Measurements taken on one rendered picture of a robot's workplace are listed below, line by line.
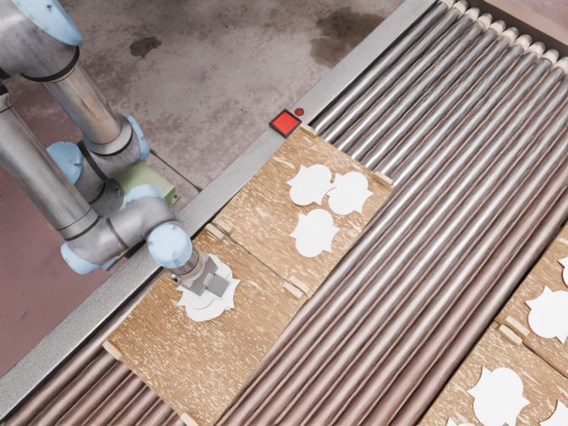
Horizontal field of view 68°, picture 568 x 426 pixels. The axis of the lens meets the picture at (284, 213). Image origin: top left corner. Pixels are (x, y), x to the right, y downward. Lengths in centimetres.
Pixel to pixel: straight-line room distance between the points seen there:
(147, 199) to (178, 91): 186
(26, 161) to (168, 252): 29
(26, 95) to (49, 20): 229
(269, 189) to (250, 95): 143
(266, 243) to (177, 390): 43
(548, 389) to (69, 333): 120
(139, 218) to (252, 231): 39
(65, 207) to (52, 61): 25
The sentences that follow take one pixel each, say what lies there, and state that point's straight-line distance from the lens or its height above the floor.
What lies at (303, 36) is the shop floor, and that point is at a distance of 289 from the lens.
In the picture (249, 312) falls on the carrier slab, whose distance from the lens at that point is 113.
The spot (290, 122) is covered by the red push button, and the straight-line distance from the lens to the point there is 135.
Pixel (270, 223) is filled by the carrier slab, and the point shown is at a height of 94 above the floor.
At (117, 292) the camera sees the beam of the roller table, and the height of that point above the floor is 91.
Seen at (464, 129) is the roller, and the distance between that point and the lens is 143.
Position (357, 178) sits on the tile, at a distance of 124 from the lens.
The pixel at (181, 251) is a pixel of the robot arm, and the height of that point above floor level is 129.
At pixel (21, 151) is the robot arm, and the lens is 86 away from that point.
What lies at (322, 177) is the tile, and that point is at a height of 95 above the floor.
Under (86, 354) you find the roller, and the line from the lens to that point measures 125.
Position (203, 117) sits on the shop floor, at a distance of 257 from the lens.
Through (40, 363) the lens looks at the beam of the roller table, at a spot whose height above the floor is 91.
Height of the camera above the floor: 204
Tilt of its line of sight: 68 degrees down
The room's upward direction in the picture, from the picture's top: 6 degrees counter-clockwise
